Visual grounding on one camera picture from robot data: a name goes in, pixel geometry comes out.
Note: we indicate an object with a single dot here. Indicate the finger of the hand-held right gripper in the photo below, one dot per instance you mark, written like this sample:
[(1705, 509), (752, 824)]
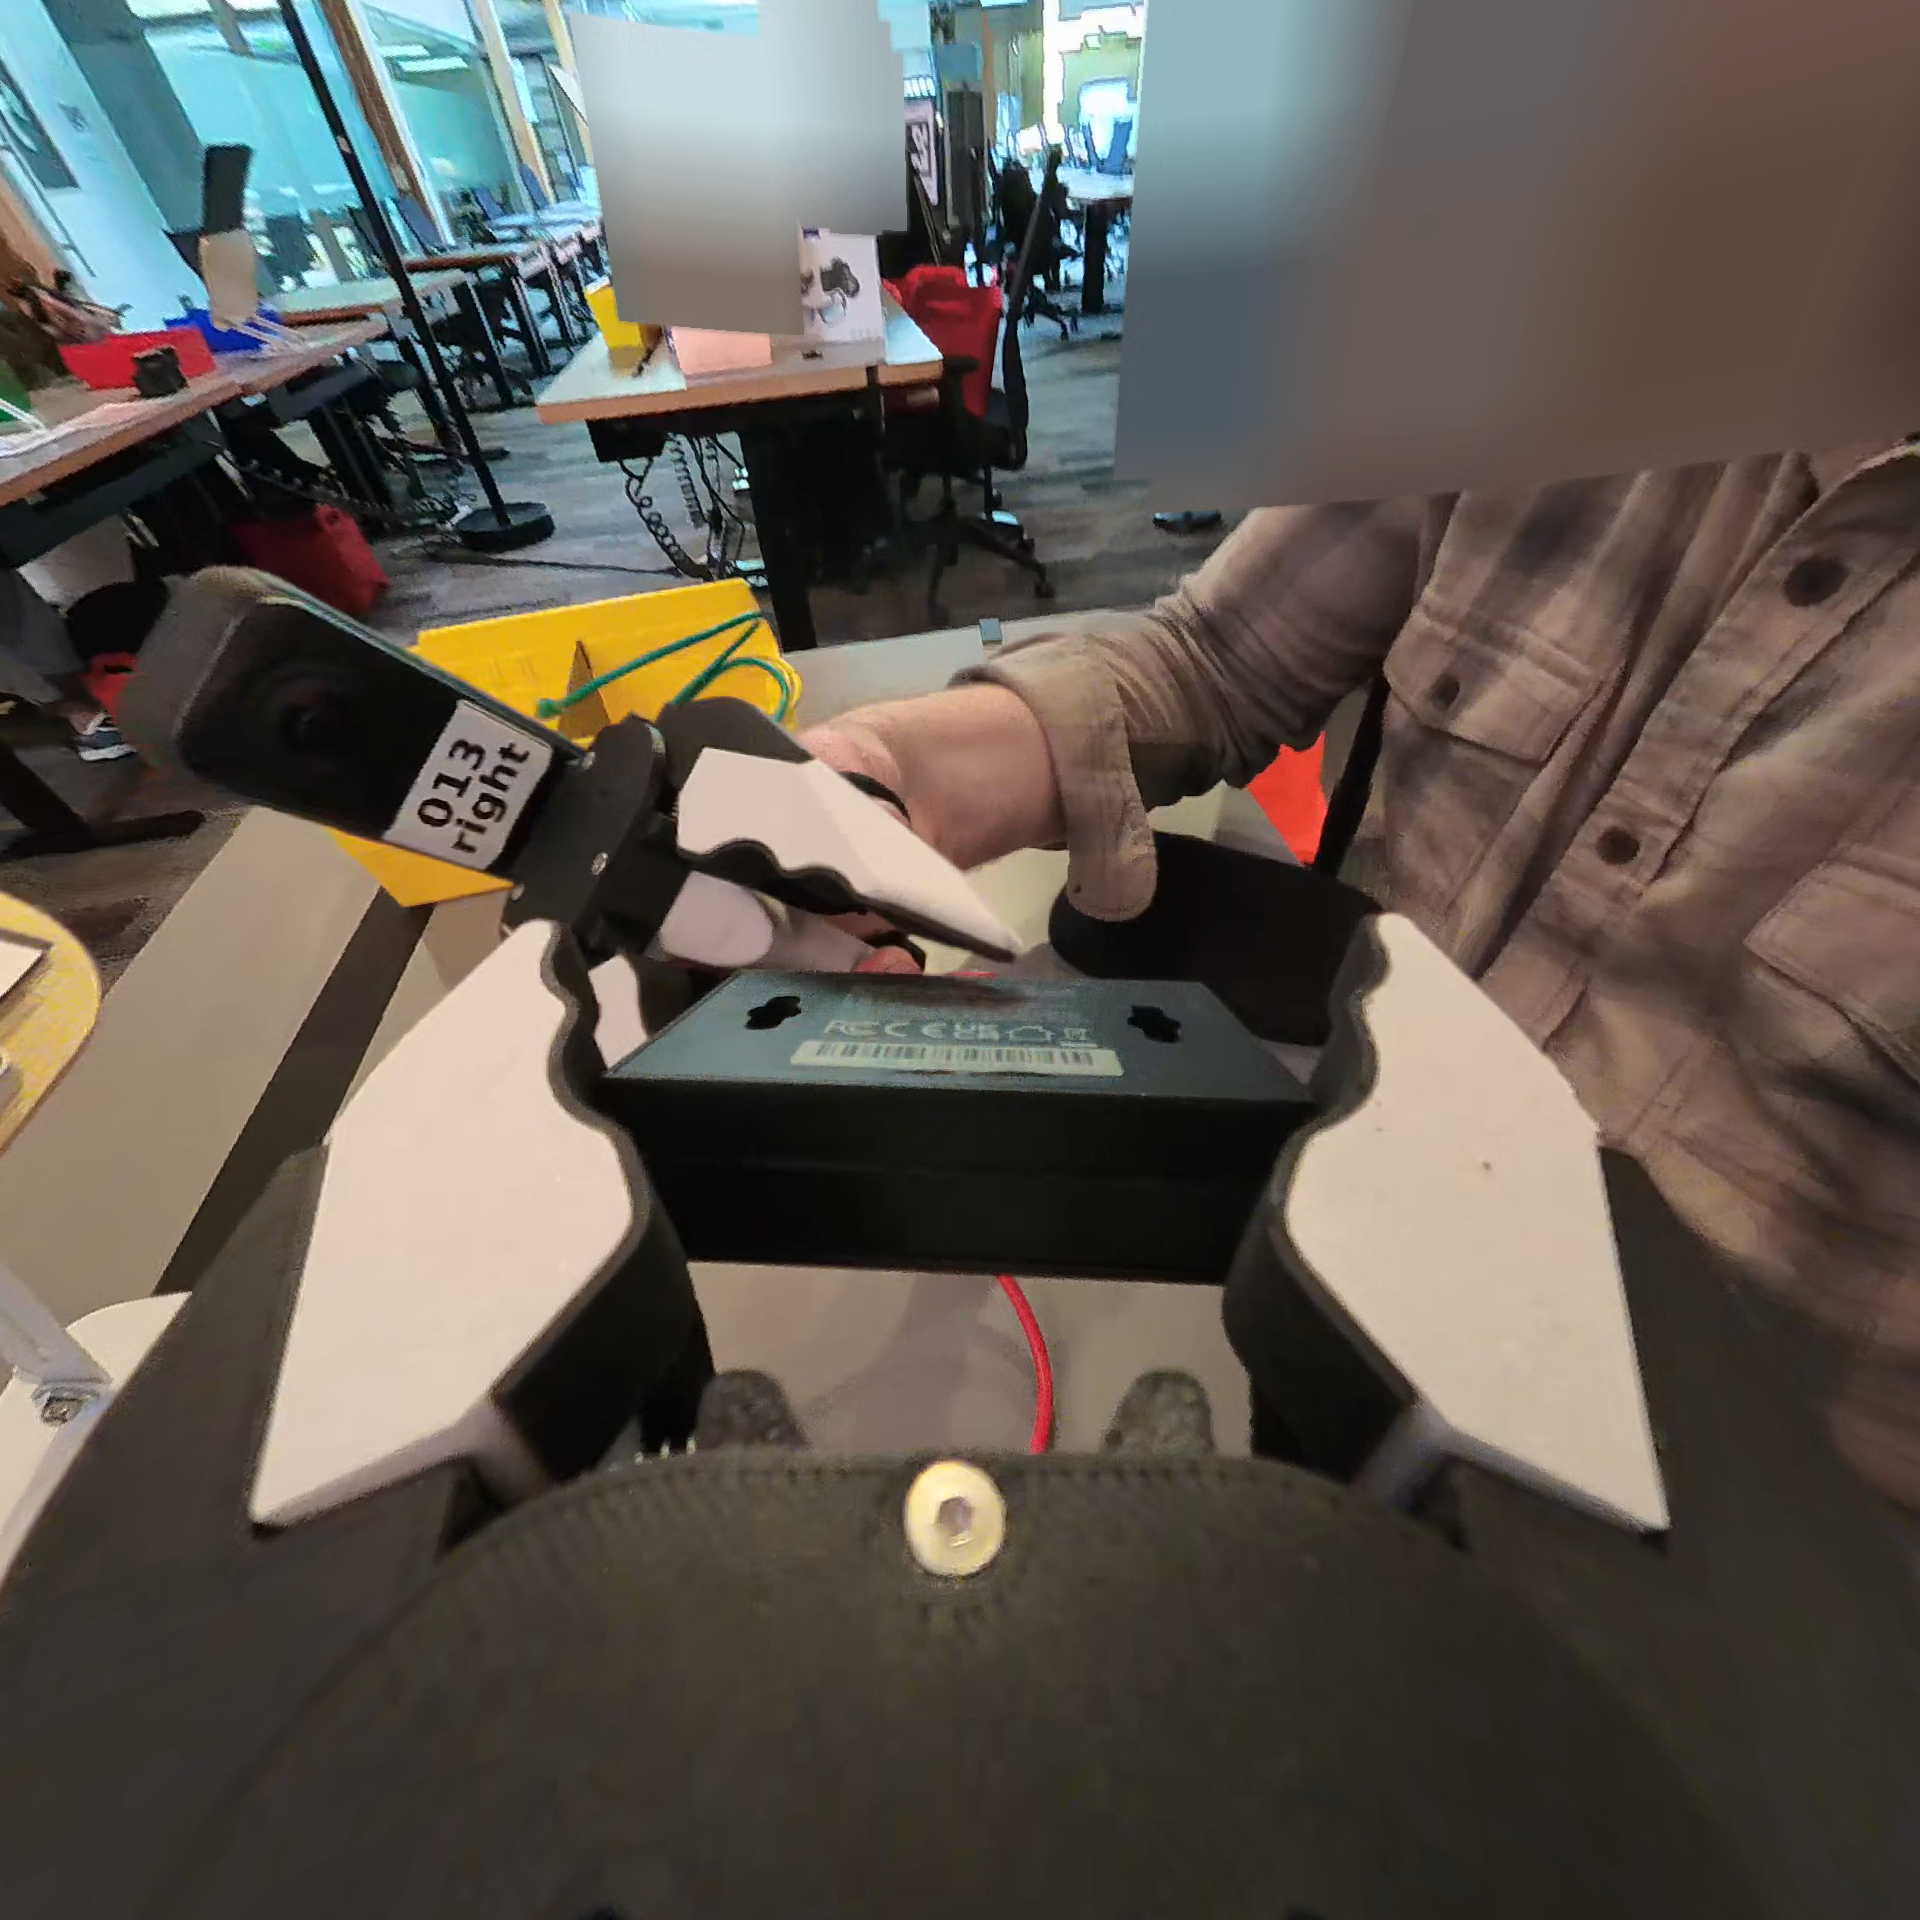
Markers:
[(809, 825), (720, 922)]

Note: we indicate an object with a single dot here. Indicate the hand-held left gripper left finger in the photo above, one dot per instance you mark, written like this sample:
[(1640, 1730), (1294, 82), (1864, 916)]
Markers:
[(450, 1201)]

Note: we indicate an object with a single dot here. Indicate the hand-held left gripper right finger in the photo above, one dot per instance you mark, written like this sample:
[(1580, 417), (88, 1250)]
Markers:
[(1455, 1214)]

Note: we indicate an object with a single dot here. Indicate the yellow plastic bin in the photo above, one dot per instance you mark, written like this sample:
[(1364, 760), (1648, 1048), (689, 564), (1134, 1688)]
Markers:
[(494, 662)]

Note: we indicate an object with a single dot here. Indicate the black network switch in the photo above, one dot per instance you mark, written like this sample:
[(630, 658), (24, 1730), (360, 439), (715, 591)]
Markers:
[(960, 1154)]

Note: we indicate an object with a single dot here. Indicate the person's right forearm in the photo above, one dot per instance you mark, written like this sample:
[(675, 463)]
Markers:
[(1201, 662)]

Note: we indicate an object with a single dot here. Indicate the person's right hand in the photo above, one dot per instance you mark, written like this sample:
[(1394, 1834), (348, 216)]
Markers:
[(914, 751)]

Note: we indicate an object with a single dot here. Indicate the red fabric bag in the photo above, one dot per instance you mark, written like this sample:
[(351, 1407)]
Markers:
[(307, 564)]

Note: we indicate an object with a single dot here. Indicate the black pole stand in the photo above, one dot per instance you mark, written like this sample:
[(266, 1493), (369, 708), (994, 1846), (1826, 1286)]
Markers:
[(503, 525)]

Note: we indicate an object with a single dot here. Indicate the long wooden desk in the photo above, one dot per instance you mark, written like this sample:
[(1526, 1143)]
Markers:
[(89, 436)]

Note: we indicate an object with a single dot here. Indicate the small blue bin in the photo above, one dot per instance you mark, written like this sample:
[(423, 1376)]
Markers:
[(225, 333)]

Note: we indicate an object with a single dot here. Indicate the printed instruction sheet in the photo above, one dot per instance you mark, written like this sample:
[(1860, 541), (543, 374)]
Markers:
[(18, 968)]

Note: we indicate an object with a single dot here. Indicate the black padded armrest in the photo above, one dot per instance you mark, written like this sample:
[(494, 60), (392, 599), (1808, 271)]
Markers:
[(1201, 916)]

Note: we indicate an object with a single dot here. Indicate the red tray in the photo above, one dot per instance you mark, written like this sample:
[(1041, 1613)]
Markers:
[(105, 360)]

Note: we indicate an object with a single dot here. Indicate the person's plaid shirt torso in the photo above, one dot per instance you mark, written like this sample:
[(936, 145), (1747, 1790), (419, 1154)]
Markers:
[(1651, 839)]

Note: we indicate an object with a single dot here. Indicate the black office chair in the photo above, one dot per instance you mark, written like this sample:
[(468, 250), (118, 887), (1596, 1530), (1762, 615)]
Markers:
[(975, 436)]

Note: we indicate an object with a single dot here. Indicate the wooden top desk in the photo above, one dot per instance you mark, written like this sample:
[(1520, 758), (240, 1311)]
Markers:
[(720, 394)]

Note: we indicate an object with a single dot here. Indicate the orange traffic cone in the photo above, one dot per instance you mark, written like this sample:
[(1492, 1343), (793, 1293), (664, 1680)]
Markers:
[(1291, 804)]

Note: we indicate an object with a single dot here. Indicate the pink paper pad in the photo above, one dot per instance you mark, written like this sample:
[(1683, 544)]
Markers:
[(720, 353)]

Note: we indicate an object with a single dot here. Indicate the yellow box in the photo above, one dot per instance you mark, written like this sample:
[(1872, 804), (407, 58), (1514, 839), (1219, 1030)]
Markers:
[(622, 340)]

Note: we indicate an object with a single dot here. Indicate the white rounded base board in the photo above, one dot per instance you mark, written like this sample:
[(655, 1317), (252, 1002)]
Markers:
[(30, 1500)]

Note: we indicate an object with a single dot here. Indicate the white printed box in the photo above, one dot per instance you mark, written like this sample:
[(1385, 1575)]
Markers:
[(840, 285)]

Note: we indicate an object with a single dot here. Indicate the white bracket bar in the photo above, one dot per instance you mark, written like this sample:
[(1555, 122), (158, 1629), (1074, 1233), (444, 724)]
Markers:
[(38, 1336)]

